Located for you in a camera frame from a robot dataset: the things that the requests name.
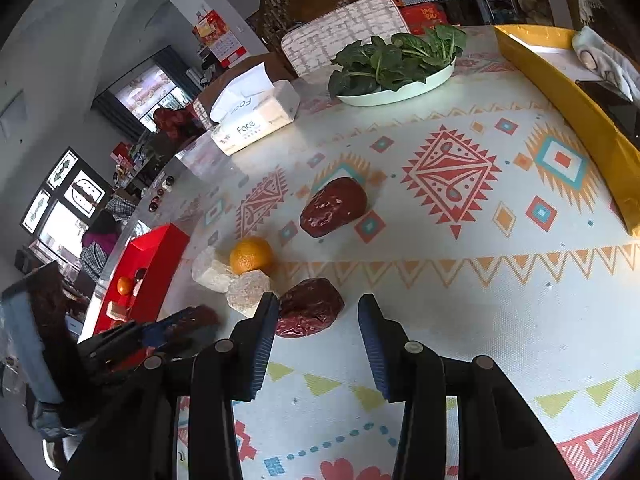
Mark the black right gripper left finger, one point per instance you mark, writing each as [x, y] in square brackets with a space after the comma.
[135, 436]

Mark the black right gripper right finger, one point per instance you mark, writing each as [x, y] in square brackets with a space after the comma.
[499, 436]

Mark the small orange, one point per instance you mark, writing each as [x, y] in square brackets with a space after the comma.
[125, 286]

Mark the wrinkled red date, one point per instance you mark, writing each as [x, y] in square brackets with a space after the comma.
[308, 308]

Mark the dark round plum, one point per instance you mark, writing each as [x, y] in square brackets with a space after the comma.
[140, 274]

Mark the dark red date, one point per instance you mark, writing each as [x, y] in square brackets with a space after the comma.
[188, 321]

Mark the red tray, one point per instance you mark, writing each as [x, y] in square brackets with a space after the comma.
[159, 252]

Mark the small orange mandarin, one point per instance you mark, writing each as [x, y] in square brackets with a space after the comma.
[251, 254]

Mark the large red date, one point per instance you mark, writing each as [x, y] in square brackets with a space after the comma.
[338, 203]

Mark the white tissue box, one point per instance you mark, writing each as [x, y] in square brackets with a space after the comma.
[251, 107]

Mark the black tablet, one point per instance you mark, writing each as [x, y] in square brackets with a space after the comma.
[623, 112]

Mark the green spinach leaves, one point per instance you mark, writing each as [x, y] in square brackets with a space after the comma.
[389, 66]

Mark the white glove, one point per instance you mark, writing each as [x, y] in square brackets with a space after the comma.
[601, 58]

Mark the yellow cardboard box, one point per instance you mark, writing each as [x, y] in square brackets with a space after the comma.
[615, 156]

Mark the wall calendar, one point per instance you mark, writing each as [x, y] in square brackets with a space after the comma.
[216, 35]

